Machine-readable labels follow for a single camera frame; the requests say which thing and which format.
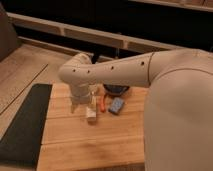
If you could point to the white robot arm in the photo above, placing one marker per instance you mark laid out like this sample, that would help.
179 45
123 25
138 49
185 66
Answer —
178 111

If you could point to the dark blue bowl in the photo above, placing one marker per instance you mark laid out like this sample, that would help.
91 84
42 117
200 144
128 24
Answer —
115 90

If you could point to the blue sponge block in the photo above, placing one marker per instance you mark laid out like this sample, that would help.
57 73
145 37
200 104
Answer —
116 105

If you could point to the small white bottle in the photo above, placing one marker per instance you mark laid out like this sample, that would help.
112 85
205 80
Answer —
91 110

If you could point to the black floor mat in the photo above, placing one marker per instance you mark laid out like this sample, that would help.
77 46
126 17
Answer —
21 143

